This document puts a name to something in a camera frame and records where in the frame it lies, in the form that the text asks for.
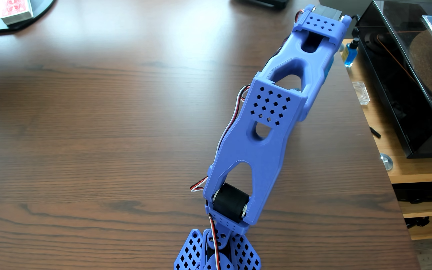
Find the blue 3D-printed robot arm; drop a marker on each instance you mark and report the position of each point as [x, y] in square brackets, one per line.
[253, 150]

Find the small silver knob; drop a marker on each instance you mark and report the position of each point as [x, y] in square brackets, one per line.
[341, 47]

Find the small blue liquid bottle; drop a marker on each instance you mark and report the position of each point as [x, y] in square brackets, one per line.
[350, 54]

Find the clear acrylic block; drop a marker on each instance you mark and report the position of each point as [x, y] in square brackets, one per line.
[361, 93]

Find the black turntable with dust cover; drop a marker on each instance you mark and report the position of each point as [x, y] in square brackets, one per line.
[399, 75]

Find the small black stick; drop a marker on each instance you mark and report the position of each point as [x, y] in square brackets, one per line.
[375, 132]

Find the black flat device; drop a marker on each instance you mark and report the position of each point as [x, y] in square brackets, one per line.
[264, 3]

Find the silver metal disc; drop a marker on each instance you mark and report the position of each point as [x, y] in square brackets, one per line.
[386, 162]

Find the light wooden sideboard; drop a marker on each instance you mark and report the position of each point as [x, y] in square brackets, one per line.
[414, 170]

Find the black round mat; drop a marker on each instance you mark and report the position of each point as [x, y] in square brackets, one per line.
[39, 9]

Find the red playing card box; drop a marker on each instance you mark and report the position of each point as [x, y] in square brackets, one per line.
[15, 10]

